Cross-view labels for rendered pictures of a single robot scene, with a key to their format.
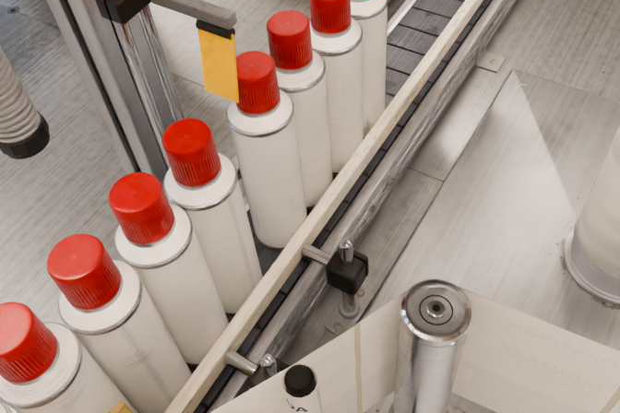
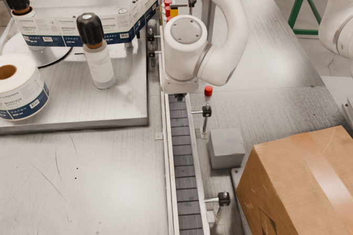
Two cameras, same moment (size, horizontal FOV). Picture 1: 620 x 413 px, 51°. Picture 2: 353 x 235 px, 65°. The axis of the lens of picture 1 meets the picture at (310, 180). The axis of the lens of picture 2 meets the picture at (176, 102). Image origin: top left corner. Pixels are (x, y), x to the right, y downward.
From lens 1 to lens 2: 125 cm
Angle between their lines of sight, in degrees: 74
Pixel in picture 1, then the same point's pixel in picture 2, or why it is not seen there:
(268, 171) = not seen: hidden behind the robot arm
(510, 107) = (141, 104)
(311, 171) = not seen: hidden behind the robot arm
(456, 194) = (142, 79)
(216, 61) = (174, 13)
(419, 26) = (182, 119)
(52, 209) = not seen: hidden behind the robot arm
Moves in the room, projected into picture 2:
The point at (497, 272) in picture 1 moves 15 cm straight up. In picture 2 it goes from (126, 70) to (121, 41)
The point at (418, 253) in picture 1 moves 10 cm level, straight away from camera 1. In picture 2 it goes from (142, 66) to (151, 81)
